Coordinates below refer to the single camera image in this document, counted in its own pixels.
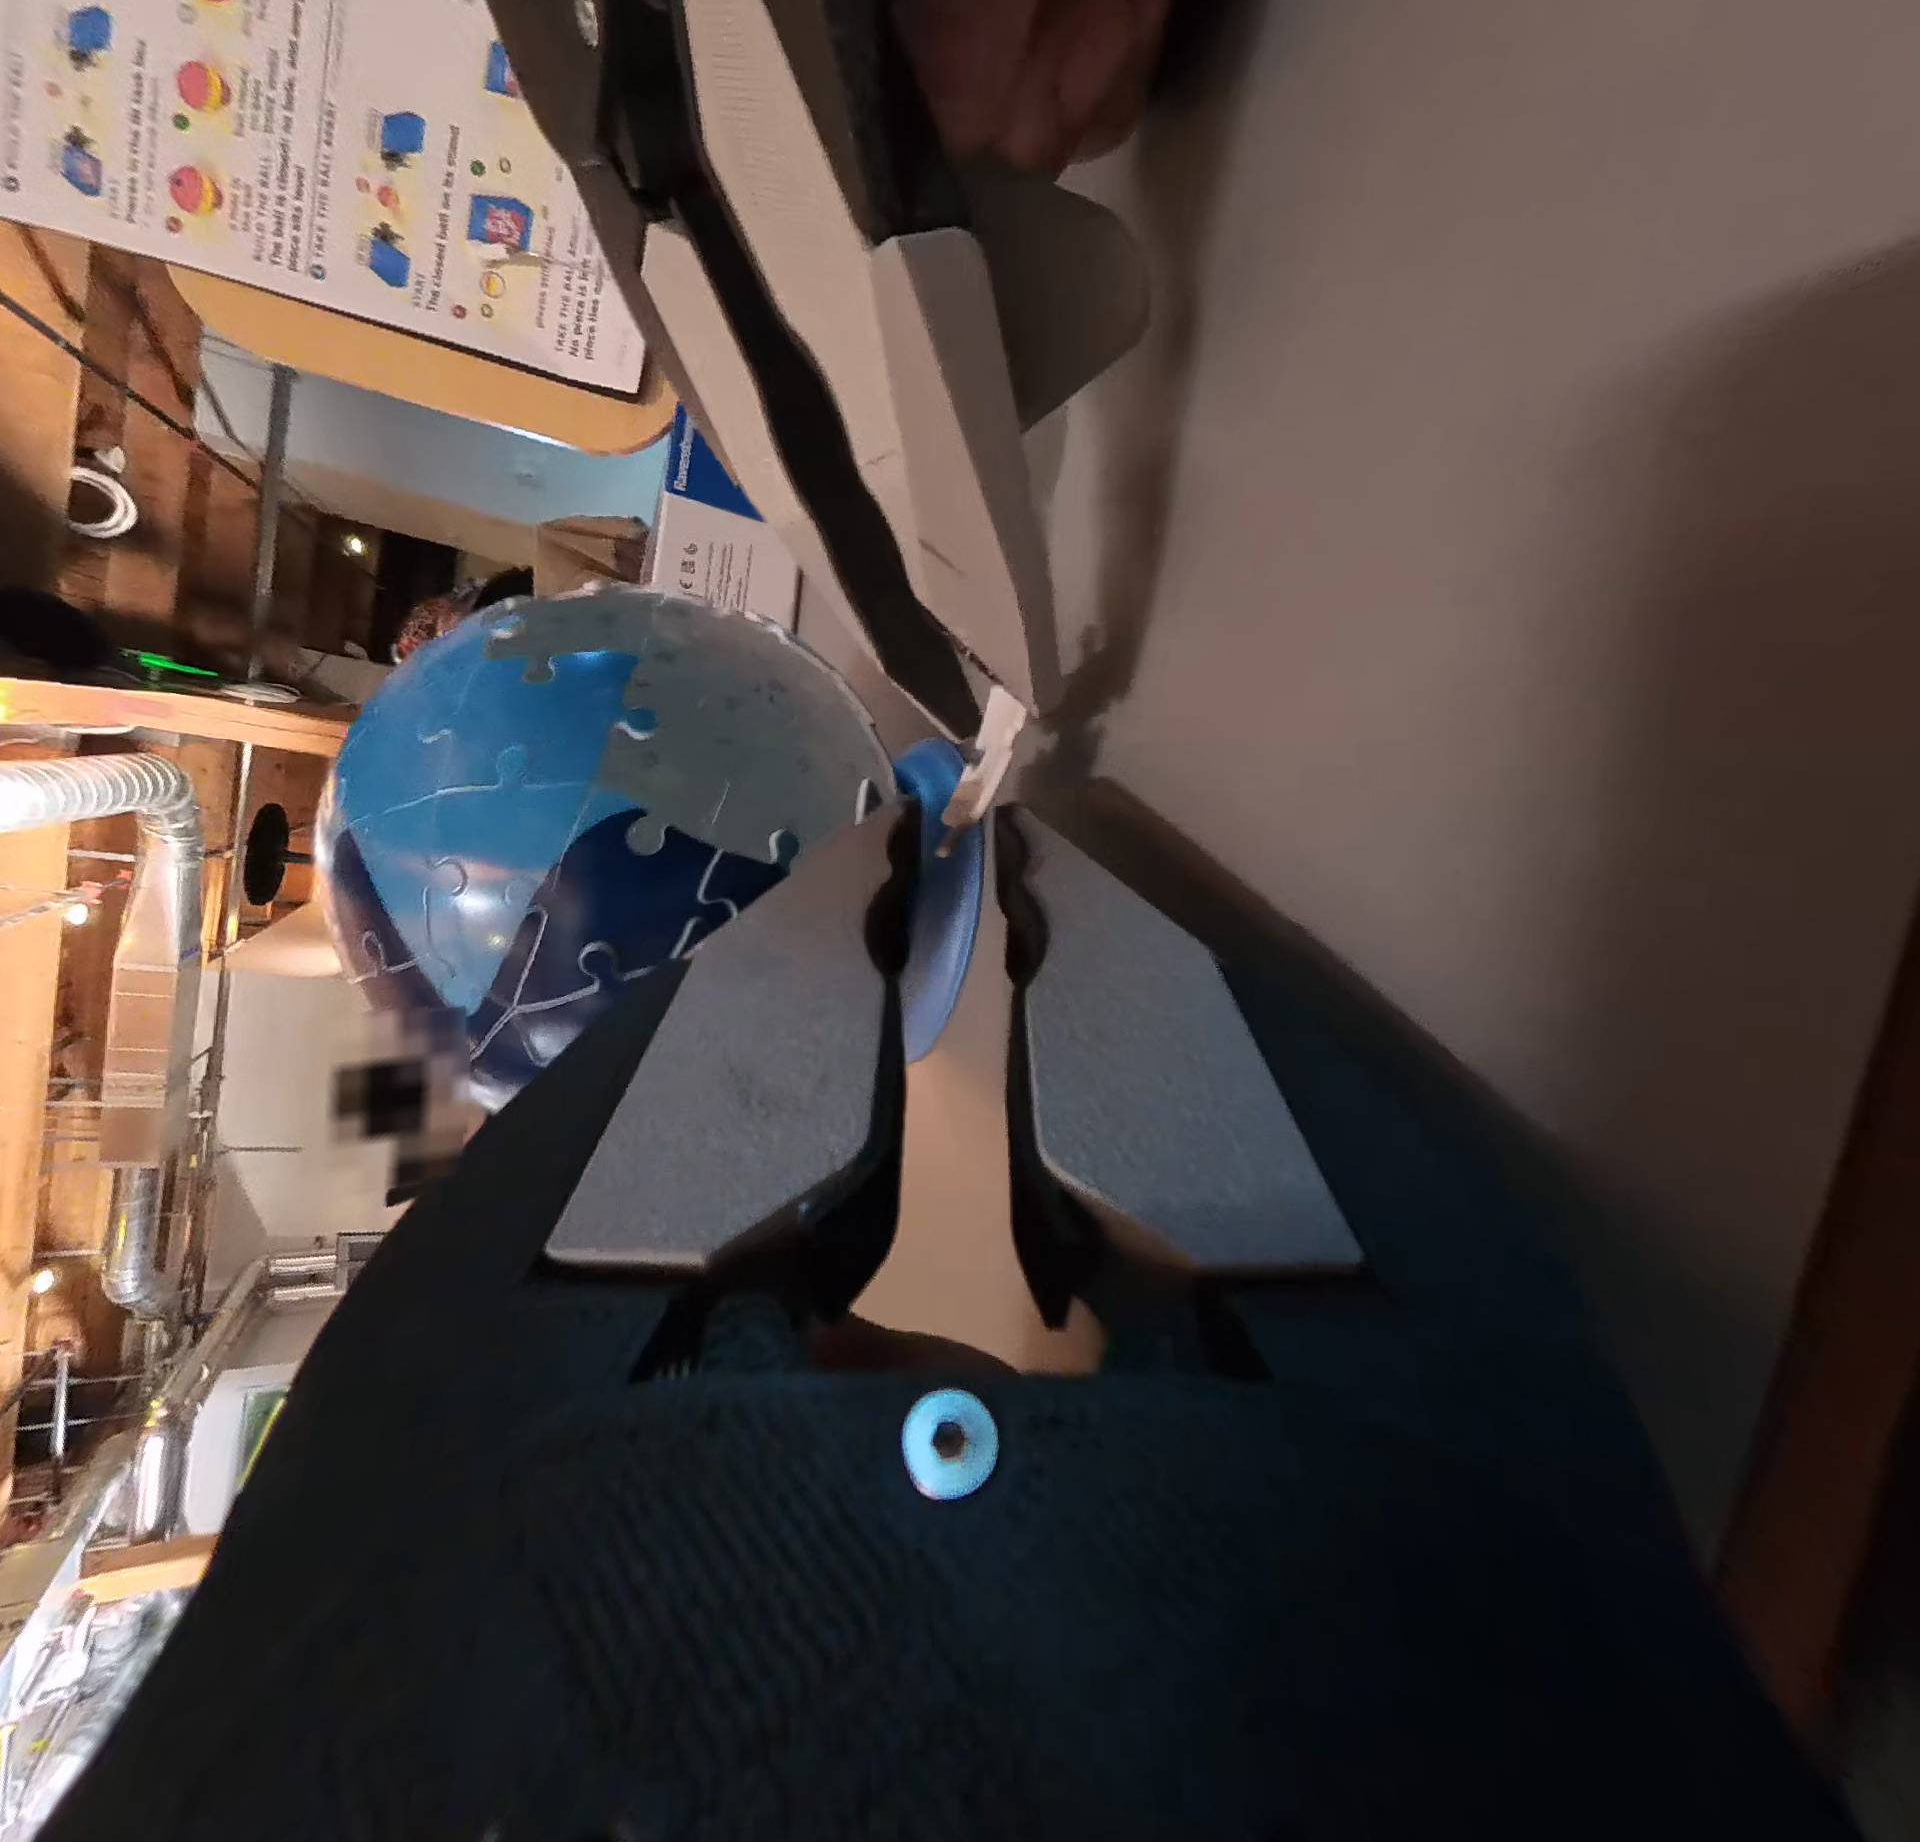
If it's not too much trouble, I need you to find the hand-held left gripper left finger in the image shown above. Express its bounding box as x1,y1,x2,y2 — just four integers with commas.
547,803,916,1269

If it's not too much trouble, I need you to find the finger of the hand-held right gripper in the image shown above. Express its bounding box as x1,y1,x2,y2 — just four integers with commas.
637,203,984,741
681,0,1156,719

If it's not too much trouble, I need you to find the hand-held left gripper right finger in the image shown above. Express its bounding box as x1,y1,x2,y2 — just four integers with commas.
994,803,1367,1325

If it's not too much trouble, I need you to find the small curved puzzle piece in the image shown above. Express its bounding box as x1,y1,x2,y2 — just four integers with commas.
932,684,1036,861

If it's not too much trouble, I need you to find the blue puzzle ball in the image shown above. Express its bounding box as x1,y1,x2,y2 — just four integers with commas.
316,582,904,1110

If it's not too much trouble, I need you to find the printed puzzle box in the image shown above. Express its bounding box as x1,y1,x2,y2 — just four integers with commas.
643,398,809,632

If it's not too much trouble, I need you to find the person's right hand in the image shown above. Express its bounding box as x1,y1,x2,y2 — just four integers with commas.
916,0,1183,172

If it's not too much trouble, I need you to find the printed instruction sheet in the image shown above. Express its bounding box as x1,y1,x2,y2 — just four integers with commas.
0,0,650,407

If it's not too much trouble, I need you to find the black disc on rod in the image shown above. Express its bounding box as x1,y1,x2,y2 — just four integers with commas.
238,798,323,915

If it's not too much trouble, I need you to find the white coiled cable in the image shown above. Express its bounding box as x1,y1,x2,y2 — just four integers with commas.
67,443,141,540

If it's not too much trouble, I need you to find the silver flexible ventilation duct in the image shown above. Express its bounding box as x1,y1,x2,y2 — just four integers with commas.
0,751,213,1169

